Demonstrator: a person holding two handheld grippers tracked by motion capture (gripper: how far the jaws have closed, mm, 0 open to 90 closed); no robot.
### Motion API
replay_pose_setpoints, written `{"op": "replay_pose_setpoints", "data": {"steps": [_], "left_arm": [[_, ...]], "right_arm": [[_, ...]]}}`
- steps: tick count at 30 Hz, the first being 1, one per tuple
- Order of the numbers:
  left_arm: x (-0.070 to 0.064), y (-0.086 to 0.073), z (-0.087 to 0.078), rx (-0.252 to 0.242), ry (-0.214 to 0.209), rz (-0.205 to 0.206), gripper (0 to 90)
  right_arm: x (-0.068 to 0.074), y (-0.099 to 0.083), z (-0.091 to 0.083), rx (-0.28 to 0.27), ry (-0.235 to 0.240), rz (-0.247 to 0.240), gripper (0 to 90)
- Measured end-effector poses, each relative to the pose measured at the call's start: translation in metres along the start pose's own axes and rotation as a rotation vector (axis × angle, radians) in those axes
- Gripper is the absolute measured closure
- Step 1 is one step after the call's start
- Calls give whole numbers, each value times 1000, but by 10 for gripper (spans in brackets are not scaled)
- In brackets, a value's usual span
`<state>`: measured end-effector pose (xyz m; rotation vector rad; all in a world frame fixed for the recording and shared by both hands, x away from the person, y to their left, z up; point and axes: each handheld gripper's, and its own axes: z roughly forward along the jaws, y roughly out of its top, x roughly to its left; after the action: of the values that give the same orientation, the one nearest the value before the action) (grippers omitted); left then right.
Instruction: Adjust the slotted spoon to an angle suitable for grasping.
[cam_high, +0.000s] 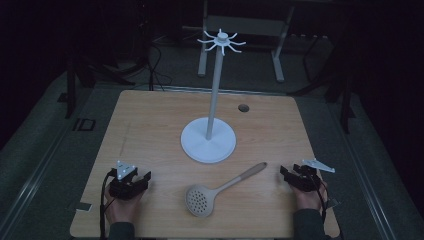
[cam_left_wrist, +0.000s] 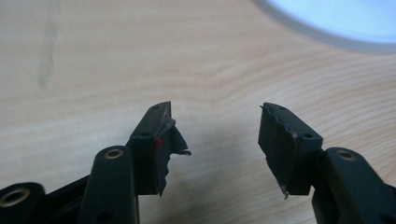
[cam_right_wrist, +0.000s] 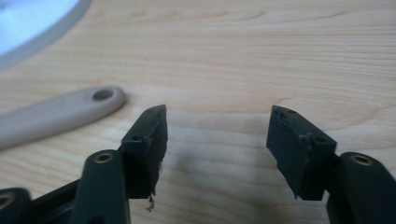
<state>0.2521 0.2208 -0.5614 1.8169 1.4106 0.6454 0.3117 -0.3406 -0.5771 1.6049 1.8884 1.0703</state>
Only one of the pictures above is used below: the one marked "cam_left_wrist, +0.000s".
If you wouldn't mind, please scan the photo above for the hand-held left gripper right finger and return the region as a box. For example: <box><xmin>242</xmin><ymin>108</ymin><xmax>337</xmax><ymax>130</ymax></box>
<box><xmin>258</xmin><ymin>102</ymin><xmax>396</xmax><ymax>224</ymax></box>

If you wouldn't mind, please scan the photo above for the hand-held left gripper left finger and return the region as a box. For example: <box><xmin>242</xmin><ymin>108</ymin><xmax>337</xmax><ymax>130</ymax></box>
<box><xmin>77</xmin><ymin>101</ymin><xmax>191</xmax><ymax>224</ymax></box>

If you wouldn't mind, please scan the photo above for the white round plate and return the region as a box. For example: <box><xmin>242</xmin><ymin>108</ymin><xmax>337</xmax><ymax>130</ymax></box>
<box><xmin>253</xmin><ymin>0</ymin><xmax>396</xmax><ymax>54</ymax></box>

